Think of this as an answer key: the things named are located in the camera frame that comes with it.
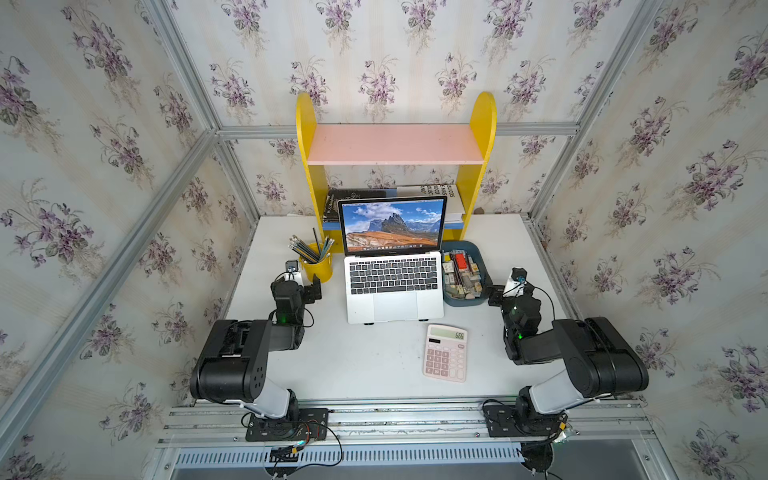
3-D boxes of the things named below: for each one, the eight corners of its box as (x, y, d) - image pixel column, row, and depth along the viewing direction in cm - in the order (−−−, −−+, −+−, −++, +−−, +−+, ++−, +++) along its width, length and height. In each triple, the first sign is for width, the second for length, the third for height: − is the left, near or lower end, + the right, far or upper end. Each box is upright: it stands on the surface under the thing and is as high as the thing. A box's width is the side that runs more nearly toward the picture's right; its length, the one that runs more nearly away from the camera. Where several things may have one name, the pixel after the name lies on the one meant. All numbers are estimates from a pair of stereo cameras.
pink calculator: (422, 375, 82) (423, 373, 80) (426, 326, 91) (427, 322, 89) (464, 383, 81) (466, 381, 79) (464, 332, 90) (466, 328, 88)
